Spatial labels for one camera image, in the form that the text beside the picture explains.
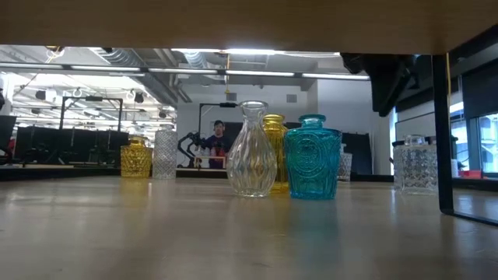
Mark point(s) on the red box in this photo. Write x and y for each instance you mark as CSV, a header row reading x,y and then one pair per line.
x,y
470,174

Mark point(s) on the small background wooden shelf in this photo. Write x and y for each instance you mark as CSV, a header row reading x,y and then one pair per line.
x,y
210,157

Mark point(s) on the white roll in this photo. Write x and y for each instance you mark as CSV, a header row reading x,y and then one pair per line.
x,y
455,168

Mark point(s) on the black partition panels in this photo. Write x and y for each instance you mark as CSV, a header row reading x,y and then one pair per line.
x,y
58,145

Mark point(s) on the yellow squat glass vase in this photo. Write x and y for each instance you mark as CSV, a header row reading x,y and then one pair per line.
x,y
135,159

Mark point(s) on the wooden shelf black metal legs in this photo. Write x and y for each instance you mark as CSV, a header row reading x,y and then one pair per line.
x,y
233,23

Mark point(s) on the dark monitor screen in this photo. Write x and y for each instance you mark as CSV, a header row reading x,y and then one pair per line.
x,y
7,132

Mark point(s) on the clear wavy bottle-shaped vase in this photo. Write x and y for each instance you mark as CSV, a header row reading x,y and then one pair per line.
x,y
251,159

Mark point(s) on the person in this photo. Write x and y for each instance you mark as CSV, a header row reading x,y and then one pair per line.
x,y
218,148

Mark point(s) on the window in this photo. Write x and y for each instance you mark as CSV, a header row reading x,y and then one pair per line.
x,y
488,144

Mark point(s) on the white wall board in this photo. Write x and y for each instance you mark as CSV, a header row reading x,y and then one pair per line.
x,y
416,126

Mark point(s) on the black ceiling spotlight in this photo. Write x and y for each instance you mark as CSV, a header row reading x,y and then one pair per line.
x,y
41,94
162,114
139,97

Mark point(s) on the grey wall vent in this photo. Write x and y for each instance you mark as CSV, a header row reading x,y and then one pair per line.
x,y
231,96
291,98

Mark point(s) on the clear diamond-cut cylinder vase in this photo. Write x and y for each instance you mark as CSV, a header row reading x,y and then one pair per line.
x,y
164,155

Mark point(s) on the clear diamond-cut square vase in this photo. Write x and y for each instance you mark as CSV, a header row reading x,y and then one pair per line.
x,y
415,171

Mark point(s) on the grey spiral ceiling duct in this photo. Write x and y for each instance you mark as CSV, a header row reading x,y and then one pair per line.
x,y
155,83
198,61

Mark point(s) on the teal medallion embossed glass vase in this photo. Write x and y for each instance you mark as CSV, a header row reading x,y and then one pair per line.
x,y
313,159

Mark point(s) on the black window blind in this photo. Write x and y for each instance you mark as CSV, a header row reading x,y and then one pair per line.
x,y
480,95

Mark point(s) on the clear small diamond-cut jar vase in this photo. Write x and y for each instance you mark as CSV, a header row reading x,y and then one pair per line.
x,y
346,167

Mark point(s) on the long ceiling light bar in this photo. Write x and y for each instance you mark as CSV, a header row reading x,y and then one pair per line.
x,y
105,68

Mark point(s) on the black leaning board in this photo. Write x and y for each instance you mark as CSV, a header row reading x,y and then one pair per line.
x,y
360,153

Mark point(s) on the yellow tall glass vase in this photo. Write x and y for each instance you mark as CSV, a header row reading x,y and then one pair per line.
x,y
279,140

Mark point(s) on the black background robot arm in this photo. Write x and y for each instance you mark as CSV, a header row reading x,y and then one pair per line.
x,y
186,140

